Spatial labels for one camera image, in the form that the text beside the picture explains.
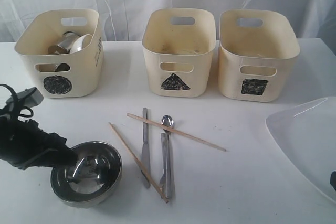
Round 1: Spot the steel fork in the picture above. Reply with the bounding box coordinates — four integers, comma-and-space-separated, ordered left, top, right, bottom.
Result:
159, 133, 166, 193

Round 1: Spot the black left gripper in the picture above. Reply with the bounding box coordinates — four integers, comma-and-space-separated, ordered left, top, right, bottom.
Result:
1, 108, 78, 170

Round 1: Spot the wooden chopstick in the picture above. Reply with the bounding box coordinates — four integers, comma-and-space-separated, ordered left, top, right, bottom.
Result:
127, 113, 227, 152
108, 122, 169, 204

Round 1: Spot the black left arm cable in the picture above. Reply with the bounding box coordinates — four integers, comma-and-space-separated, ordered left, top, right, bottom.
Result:
0, 83, 35, 120

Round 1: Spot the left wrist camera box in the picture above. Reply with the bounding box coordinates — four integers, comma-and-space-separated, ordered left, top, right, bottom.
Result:
6, 87, 44, 108

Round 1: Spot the white square plate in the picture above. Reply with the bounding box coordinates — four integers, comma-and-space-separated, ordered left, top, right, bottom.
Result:
265, 97, 335, 202

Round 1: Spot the cream bin square mark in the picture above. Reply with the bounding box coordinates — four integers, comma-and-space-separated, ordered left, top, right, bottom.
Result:
218, 9, 300, 102

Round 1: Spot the stainless steel bowl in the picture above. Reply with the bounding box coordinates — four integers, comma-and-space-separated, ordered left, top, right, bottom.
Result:
50, 141, 122, 208

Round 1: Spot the cream bin triangle mark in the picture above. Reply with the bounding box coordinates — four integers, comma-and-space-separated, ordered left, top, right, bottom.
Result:
142, 8, 216, 98

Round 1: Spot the cream bin circle mark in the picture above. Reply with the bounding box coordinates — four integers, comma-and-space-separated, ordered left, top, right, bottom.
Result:
15, 9, 103, 98

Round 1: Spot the steel long spoon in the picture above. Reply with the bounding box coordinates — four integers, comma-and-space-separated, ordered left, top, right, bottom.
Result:
161, 115, 174, 199

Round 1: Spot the white ceramic bowl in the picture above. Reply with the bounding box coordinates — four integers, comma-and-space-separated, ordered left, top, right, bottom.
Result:
70, 34, 92, 54

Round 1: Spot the steel mug with handle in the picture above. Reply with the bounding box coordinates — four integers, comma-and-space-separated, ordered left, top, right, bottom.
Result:
47, 31, 79, 72

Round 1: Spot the steel table knife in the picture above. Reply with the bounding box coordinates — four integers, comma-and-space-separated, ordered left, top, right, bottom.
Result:
141, 108, 151, 189

